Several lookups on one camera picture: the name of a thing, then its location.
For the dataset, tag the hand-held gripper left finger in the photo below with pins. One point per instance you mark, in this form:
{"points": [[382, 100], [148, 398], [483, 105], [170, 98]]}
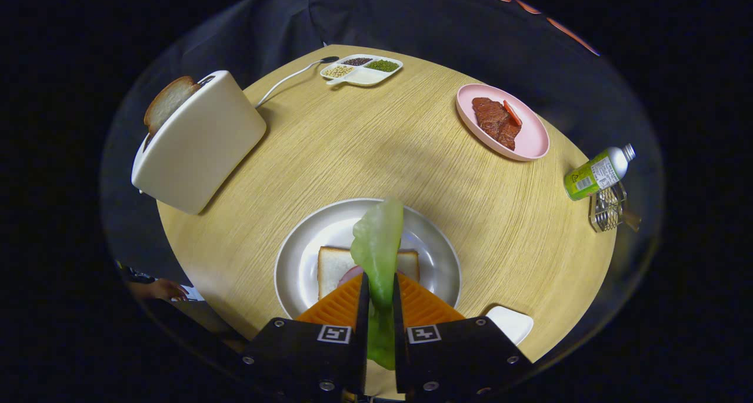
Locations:
{"points": [[364, 309]]}

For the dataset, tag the green lettuce leaf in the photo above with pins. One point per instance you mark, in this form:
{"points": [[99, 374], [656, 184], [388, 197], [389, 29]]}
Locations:
{"points": [[376, 244]]}

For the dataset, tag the white divided dish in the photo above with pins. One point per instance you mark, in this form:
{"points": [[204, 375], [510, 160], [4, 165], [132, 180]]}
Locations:
{"points": [[362, 77]]}

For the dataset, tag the pink ham slice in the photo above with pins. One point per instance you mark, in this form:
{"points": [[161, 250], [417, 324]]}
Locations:
{"points": [[352, 274]]}

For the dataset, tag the pink plate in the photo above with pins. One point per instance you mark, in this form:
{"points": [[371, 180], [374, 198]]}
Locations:
{"points": [[529, 138]]}

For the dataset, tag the small white dish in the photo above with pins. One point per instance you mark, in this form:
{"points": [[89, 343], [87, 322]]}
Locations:
{"points": [[510, 323]]}

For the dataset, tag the white bread slice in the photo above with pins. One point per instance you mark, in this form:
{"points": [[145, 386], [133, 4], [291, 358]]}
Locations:
{"points": [[332, 267]]}

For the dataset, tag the pile of green beans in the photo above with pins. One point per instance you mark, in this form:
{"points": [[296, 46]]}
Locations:
{"points": [[383, 66]]}

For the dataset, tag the toasted bread slice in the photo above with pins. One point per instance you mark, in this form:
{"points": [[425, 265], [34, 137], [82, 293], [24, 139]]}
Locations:
{"points": [[167, 100]]}

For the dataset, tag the red tomato slice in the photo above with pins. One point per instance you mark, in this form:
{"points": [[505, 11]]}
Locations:
{"points": [[512, 113]]}

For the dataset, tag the white toaster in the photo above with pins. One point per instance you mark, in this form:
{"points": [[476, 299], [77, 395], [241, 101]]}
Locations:
{"points": [[200, 144]]}

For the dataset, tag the pile of dark beans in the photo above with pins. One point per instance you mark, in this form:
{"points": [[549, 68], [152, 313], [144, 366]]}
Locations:
{"points": [[357, 62]]}

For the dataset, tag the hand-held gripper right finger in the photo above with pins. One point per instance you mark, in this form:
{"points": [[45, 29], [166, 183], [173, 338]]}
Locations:
{"points": [[398, 315]]}

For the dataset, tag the green label metal bottle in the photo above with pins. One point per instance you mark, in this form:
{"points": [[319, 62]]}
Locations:
{"points": [[594, 176]]}

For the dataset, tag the round grey plate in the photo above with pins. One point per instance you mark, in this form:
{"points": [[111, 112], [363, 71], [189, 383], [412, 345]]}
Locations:
{"points": [[317, 232]]}

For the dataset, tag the brown meat slice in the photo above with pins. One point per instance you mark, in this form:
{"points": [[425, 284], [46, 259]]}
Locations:
{"points": [[494, 120]]}

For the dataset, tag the pile of yellow beans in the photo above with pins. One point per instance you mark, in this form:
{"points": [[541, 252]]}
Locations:
{"points": [[339, 71]]}

